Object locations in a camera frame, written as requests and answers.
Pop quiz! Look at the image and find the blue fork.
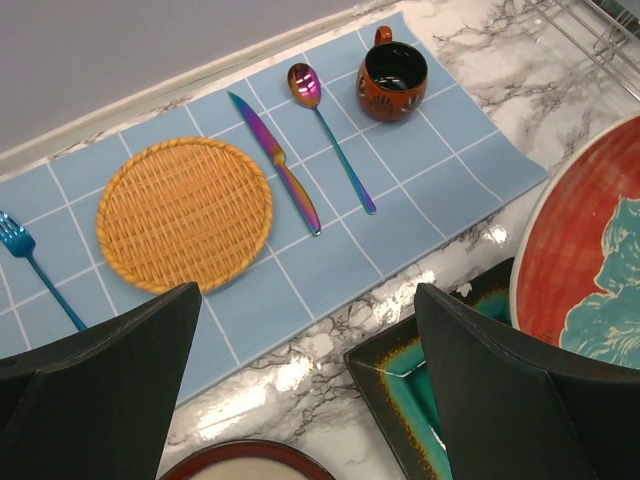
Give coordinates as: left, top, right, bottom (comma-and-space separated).
0, 211, 87, 331

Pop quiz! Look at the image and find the wire dish rack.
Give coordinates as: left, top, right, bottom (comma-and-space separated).
525, 1, 639, 101

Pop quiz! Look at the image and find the iridescent spoon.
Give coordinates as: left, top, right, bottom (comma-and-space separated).
287, 63, 377, 215

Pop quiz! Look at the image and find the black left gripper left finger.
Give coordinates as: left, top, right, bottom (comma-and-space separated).
1, 283, 201, 479

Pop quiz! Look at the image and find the white red rimmed plate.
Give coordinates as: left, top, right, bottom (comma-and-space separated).
509, 114, 639, 369

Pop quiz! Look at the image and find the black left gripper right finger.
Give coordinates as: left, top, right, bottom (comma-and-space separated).
414, 284, 639, 479

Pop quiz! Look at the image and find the iridescent knife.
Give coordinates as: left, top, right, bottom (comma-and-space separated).
228, 92, 321, 236

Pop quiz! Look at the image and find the orange black mug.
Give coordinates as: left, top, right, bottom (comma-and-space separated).
356, 25, 429, 122

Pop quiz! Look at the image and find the woven wicker round trivet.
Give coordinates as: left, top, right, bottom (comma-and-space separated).
96, 137, 274, 294

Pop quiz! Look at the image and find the red rimmed round plate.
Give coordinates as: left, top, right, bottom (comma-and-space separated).
162, 439, 336, 480

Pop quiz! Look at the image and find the black teal square plate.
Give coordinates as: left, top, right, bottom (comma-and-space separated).
343, 257, 516, 480

